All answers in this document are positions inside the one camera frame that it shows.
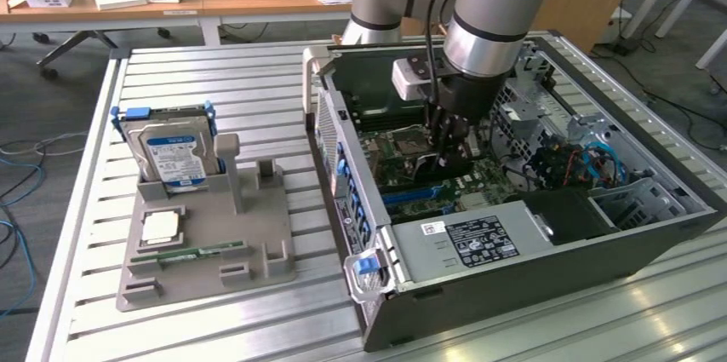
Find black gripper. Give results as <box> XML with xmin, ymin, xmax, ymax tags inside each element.
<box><xmin>424</xmin><ymin>72</ymin><xmax>511</xmax><ymax>141</ymax></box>

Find black graphics card metal bracket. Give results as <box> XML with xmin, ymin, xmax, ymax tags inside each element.
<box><xmin>373</xmin><ymin>151</ymin><xmax>477</xmax><ymax>182</ymax></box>

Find perforated metal drive cage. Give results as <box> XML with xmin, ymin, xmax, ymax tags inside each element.
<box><xmin>491</xmin><ymin>76</ymin><xmax>575</xmax><ymax>167</ymax></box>

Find CPU socket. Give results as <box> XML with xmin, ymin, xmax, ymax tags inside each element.
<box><xmin>388</xmin><ymin>127</ymin><xmax>432</xmax><ymax>157</ymax></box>

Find green motherboard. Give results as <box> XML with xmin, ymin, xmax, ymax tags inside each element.
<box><xmin>348</xmin><ymin>101</ymin><xmax>527</xmax><ymax>227</ymax></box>

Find blue expansion slot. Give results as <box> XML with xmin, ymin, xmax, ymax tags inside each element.
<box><xmin>380</xmin><ymin>185</ymin><xmax>448</xmax><ymax>205</ymax></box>

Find grey power supply unit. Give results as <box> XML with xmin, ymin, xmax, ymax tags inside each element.
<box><xmin>389</xmin><ymin>201</ymin><xmax>555</xmax><ymax>284</ymax></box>

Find metal disk bay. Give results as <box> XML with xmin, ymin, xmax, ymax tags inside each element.
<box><xmin>587</xmin><ymin>177</ymin><xmax>688</xmax><ymax>232</ymax></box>

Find blue case latch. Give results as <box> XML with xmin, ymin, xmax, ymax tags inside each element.
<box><xmin>351</xmin><ymin>250</ymin><xmax>383</xmax><ymax>280</ymax></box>

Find dark grey open PC case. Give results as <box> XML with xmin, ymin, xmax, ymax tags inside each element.
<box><xmin>303</xmin><ymin>29</ymin><xmax>727</xmax><ymax>353</ymax></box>

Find grey printed parts rack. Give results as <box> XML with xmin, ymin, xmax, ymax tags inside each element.
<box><xmin>115</xmin><ymin>133</ymin><xmax>297</xmax><ymax>313</ymax></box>

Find hard disk in blue caddy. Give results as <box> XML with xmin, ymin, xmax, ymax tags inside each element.
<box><xmin>109</xmin><ymin>101</ymin><xmax>224</xmax><ymax>192</ymax></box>

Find green RAM stick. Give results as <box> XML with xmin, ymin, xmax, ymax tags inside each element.
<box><xmin>131</xmin><ymin>241</ymin><xmax>247</xmax><ymax>264</ymax></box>

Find silver CPU chip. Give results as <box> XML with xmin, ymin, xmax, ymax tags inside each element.
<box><xmin>139</xmin><ymin>211</ymin><xmax>180</xmax><ymax>246</ymax></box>

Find black desk base castors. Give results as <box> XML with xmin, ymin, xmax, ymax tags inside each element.
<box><xmin>33</xmin><ymin>29</ymin><xmax>172</xmax><ymax>80</ymax></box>

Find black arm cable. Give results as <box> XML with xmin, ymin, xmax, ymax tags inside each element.
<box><xmin>423</xmin><ymin>0</ymin><xmax>463</xmax><ymax>124</ymax></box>

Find red wire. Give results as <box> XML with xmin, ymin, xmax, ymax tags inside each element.
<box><xmin>561</xmin><ymin>147</ymin><xmax>587</xmax><ymax>187</ymax></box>

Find blue wire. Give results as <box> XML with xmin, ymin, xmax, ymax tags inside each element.
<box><xmin>583</xmin><ymin>140</ymin><xmax>629</xmax><ymax>187</ymax></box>

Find white table frame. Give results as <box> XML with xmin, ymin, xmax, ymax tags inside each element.
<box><xmin>621</xmin><ymin>0</ymin><xmax>727</xmax><ymax>70</ymax></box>

